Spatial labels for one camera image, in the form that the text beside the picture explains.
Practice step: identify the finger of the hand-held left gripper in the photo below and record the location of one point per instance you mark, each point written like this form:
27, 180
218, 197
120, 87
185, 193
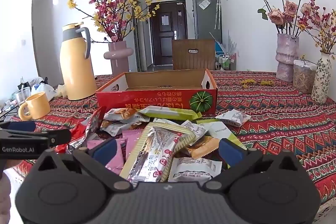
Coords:
56, 137
23, 126

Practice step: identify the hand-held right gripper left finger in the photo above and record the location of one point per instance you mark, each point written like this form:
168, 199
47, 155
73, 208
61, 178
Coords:
105, 151

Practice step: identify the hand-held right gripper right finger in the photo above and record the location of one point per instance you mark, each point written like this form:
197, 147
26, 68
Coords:
231, 151

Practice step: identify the pile of snack packets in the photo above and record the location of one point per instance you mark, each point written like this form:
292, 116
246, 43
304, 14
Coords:
120, 114

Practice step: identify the silver striped snack packet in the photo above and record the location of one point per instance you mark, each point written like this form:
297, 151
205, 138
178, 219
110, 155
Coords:
155, 150

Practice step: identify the long green white snack packet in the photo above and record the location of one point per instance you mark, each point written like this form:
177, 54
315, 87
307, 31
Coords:
170, 113

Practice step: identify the red cardboard box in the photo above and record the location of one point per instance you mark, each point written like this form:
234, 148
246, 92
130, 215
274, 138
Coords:
157, 98

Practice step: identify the person's left forearm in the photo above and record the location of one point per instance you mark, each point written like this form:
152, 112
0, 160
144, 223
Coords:
4, 195

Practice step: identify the yellow mug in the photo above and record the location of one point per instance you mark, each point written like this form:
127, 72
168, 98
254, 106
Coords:
36, 107

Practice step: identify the clear glass cup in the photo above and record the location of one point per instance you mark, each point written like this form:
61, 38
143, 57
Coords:
22, 96

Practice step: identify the small black bag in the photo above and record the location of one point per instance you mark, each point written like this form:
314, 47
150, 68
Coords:
22, 85

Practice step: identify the white plastic bag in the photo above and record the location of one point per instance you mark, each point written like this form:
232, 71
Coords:
42, 88

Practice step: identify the yellow thermos jug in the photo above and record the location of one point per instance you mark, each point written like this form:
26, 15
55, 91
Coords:
76, 69

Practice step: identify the fallen yellow petals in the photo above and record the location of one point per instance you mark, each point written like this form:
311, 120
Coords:
246, 82

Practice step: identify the small storage cart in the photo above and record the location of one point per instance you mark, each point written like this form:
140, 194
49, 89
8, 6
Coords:
225, 61

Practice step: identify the clear lidded food container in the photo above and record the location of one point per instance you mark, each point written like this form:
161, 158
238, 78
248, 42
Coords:
303, 79

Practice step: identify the purple textured vase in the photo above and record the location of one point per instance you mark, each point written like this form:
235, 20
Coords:
286, 64

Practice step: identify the wooden chair back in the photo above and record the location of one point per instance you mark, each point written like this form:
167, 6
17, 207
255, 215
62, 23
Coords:
183, 56

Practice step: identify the floral print vase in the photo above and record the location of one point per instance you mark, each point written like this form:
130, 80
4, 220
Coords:
321, 82

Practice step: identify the dark brown door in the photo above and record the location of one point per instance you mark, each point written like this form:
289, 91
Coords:
168, 41

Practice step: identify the grey refrigerator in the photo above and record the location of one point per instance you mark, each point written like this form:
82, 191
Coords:
207, 26

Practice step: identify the white umbrella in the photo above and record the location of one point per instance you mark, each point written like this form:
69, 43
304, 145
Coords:
217, 12

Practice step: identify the dried pink roses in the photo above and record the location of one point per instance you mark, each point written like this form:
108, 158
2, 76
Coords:
277, 16

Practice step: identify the paper sheet on door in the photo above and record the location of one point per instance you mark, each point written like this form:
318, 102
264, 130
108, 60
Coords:
164, 19

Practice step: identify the paper sheet on refrigerator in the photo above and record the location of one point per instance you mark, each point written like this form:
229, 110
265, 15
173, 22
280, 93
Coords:
204, 4

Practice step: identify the red and yellow berry branches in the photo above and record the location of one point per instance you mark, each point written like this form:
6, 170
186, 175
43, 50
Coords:
319, 15

